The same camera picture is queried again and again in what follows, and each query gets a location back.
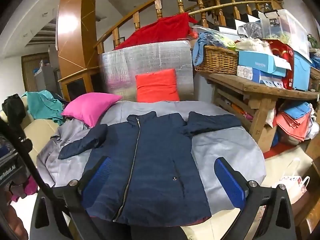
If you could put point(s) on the light blue cloth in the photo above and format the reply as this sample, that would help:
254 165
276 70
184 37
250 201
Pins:
205 39

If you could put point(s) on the red gift box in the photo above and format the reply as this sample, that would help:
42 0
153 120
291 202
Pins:
284 59

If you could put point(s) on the navy blue padded jacket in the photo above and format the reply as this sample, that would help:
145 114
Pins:
154 180

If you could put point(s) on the cream sofa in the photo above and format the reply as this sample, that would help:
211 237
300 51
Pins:
39 131

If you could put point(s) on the white shopping bag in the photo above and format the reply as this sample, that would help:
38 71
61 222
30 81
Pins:
296 186

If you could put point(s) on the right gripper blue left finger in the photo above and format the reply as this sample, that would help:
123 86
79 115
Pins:
93 181

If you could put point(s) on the wooden stair railing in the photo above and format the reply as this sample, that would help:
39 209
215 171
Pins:
217 12

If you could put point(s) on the clear plastic storage bin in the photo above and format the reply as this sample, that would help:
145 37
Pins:
282 25

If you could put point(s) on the person's left hand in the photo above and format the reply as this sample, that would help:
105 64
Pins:
16 224

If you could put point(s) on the stack of red blue folders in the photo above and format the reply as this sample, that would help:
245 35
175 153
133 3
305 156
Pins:
294 119

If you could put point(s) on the red blanket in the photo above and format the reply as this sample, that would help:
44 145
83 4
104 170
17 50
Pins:
165 29

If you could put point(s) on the blue fashion box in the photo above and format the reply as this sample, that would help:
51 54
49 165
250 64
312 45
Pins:
260 61

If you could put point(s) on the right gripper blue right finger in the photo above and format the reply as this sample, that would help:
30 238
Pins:
233 183

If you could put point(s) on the wooden pillar cabinet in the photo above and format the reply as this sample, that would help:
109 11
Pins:
76 37

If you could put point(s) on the wooden table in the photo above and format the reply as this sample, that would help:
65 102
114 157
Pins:
251 101

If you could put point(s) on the teal shirt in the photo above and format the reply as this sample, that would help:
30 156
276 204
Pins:
42 105

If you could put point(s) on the grey bed sheet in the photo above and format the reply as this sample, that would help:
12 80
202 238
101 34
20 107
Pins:
233 144

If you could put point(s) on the white blue tissue box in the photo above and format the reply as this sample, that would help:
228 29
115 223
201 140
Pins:
248 73

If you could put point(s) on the black bag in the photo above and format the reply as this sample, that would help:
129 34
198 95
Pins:
14 109

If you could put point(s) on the orange red pillow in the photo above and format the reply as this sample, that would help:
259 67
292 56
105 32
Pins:
157 86

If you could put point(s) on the pink pillow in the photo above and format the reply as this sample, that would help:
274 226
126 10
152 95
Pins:
90 106

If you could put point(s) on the silver foil wrapped headboard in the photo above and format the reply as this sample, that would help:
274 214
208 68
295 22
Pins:
120 67

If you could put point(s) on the wicker basket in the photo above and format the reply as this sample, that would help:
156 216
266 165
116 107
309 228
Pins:
218 60

